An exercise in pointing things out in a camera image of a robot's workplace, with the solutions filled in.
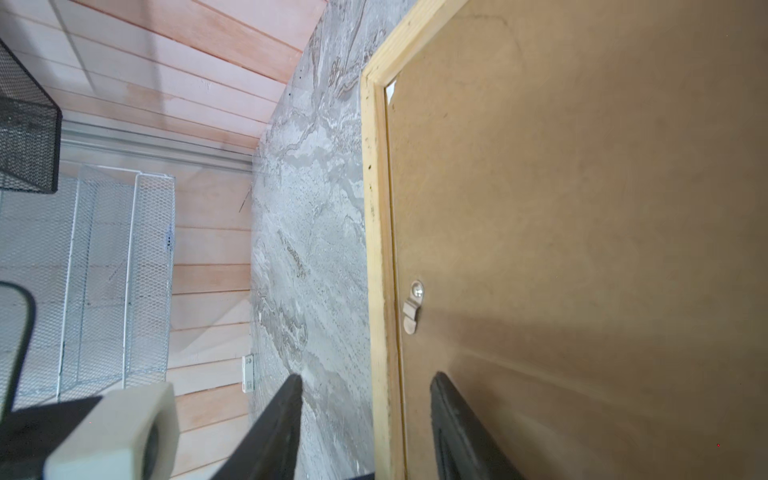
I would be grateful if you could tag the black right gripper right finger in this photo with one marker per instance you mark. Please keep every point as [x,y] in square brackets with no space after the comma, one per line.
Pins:
[464,448]

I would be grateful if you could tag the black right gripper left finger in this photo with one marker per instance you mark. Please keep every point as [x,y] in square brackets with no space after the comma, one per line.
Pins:
[269,450]

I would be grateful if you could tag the light wooden picture frame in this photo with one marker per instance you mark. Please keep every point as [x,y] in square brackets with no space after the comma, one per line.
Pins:
[409,37]

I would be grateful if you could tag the wooden backing board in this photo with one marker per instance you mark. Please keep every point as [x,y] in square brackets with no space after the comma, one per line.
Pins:
[581,189]

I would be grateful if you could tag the small white tag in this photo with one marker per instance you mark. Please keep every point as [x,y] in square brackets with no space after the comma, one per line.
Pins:
[248,373]

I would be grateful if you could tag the white wire mesh shelf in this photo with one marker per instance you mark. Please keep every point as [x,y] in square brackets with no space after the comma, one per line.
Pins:
[97,257]

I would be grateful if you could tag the black wire mesh basket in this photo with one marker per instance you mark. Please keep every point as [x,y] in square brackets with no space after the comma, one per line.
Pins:
[31,127]

